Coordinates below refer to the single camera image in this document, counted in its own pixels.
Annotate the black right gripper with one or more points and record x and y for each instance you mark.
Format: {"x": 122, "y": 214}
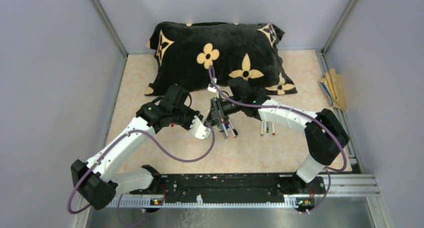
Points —
{"x": 217, "y": 113}

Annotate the aluminium front frame rail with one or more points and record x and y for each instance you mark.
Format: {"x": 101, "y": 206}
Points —
{"x": 338, "y": 185}

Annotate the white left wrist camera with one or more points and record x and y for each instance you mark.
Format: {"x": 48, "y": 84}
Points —
{"x": 198, "y": 129}

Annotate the folded yellow and blue cloth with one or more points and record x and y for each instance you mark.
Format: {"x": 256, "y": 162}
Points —
{"x": 332, "y": 87}

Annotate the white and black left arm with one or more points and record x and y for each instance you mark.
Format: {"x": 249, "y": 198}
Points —
{"x": 96, "y": 179}

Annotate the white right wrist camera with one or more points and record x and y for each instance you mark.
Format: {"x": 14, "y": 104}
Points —
{"x": 214, "y": 87}

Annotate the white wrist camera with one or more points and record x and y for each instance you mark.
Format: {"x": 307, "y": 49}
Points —
{"x": 198, "y": 129}
{"x": 214, "y": 87}

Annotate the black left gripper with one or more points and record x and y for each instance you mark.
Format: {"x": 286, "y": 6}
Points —
{"x": 192, "y": 114}

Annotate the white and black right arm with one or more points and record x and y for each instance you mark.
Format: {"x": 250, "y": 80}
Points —
{"x": 325, "y": 136}

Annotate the black pillow with cream flowers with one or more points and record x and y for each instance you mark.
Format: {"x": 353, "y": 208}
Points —
{"x": 184, "y": 53}

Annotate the white pen with brown cap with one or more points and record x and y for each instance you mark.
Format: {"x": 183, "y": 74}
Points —
{"x": 262, "y": 128}

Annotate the aluminium wall rail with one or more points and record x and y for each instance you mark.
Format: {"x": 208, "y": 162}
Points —
{"x": 109, "y": 27}

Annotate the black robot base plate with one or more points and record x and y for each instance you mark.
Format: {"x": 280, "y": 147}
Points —
{"x": 231, "y": 187}

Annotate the white pen with red cap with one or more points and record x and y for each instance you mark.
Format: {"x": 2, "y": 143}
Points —
{"x": 232, "y": 129}

